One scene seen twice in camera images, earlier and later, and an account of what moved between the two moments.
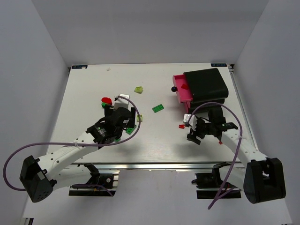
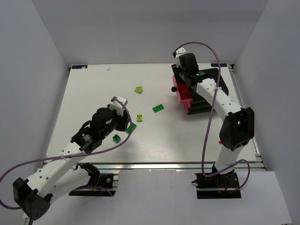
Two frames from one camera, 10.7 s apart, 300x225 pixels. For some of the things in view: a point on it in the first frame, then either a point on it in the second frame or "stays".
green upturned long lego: [129, 130] stays
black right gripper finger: [195, 140] to [175, 69]
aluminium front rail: [152, 166] stays
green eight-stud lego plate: [158, 108] stays
